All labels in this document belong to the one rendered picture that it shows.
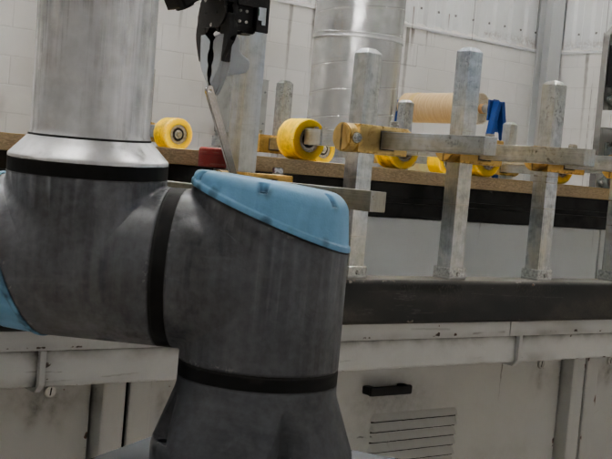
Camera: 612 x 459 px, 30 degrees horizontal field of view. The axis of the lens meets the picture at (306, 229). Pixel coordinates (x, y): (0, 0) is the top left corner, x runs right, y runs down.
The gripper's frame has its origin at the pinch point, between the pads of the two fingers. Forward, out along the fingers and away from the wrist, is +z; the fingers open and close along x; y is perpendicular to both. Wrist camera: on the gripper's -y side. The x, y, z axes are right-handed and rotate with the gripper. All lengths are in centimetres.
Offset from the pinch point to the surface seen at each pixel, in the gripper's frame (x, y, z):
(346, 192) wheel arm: -16.5, 14.4, 14.2
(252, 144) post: 6.0, 12.7, 8.1
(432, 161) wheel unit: 95, 139, 7
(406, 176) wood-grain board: 26, 66, 11
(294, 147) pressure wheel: 27.6, 37.6, 7.8
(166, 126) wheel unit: 92, 47, 4
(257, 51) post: 6.0, 12.2, -6.8
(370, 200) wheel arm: -21.9, 14.4, 15.0
